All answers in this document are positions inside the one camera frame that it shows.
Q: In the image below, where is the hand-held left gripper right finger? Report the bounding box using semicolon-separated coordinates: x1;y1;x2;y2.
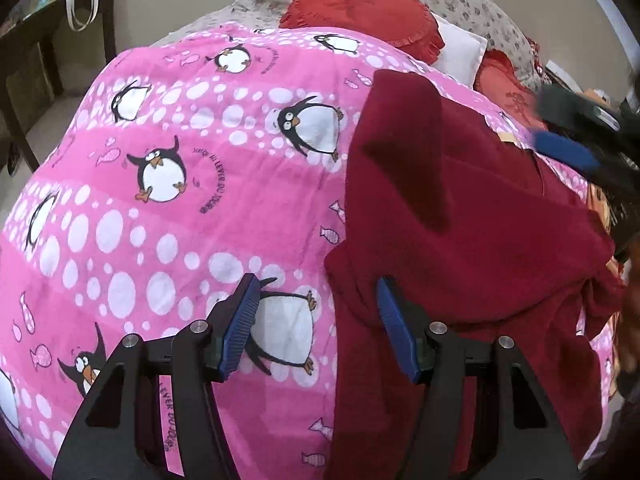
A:
376;276;583;480

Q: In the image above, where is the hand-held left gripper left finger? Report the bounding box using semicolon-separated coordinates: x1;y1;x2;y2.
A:
52;274;278;480

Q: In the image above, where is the white bag handle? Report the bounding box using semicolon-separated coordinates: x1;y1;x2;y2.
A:
65;0;101;32

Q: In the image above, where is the dark red garment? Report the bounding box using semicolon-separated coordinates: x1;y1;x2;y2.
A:
322;67;626;480

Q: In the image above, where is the white pillow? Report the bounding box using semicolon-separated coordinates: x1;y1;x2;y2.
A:
430;12;490;86

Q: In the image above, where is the dark wooden table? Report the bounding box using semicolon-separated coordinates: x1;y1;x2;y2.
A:
0;0;118;176

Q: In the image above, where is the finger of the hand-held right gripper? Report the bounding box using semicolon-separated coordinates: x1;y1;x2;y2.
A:
535;84;626;132
531;129;602;173

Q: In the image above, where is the pink penguin printed blanket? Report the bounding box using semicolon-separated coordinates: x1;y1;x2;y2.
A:
0;22;621;480

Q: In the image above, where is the red heart-shaped cushion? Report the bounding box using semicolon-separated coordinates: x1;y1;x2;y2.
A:
472;49;551;133
277;0;446;63

